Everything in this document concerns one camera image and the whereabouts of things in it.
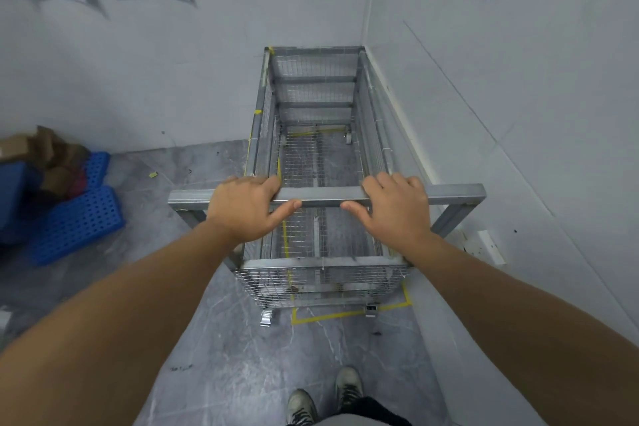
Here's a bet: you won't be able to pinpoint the flat tan cardboard box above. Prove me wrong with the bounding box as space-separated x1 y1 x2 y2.
0 133 36 165

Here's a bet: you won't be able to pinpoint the large blue plastic pallet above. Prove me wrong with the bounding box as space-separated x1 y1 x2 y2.
27 186 126 267

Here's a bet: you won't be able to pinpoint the person's right forearm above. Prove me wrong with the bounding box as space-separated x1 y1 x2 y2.
399 233 639 426

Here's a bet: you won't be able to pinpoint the person's left forearm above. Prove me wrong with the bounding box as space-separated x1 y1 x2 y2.
0 219 246 426

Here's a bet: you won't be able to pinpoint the metal wire cage cart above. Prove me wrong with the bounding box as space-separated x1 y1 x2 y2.
168 45 487 327

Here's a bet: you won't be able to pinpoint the blue plastic bin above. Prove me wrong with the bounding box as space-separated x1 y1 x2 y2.
0 161 32 247

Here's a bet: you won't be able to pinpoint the person's right hand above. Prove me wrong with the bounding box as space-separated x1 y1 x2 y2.
340 172 433 258

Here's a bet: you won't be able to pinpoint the small blue plastic pallet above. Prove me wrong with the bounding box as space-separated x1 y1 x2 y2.
82 151 111 190

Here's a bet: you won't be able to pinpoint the person's grey shoe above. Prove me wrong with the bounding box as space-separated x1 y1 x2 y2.
334 366 363 414
286 389 319 426

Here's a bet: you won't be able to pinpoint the person's black trousers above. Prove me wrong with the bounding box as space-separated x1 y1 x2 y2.
315 397 413 426

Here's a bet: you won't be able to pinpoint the white wall socket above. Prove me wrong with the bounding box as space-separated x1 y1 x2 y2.
477 230 506 267

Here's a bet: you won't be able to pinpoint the person's right grey shoe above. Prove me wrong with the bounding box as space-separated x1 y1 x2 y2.
334 366 363 414

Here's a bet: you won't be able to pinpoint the crumpled brown cardboard box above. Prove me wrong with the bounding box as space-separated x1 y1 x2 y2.
27 125 92 202

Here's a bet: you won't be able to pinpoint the person's left grey shoe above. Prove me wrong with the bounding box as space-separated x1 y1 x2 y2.
286 389 319 426

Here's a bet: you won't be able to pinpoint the person's left hand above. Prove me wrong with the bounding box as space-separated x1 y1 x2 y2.
206 175 303 245

